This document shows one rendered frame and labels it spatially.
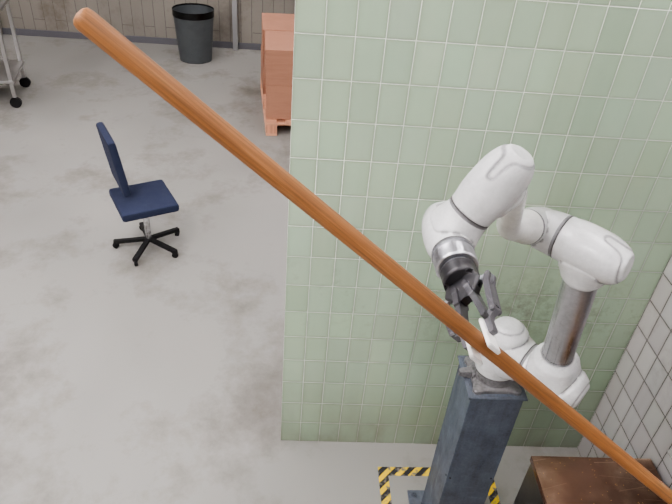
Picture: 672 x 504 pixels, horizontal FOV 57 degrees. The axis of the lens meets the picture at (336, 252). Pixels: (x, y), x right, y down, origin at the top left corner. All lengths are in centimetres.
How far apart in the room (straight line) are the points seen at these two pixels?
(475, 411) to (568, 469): 57
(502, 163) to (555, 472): 176
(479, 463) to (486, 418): 28
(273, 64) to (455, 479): 433
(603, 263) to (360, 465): 193
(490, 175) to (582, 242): 57
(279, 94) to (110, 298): 281
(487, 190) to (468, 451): 153
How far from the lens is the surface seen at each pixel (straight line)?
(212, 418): 347
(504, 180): 126
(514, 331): 223
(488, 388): 237
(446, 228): 130
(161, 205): 434
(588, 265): 178
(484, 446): 260
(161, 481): 328
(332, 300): 266
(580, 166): 250
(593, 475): 285
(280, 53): 601
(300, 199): 88
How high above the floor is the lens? 269
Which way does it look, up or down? 36 degrees down
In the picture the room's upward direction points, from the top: 5 degrees clockwise
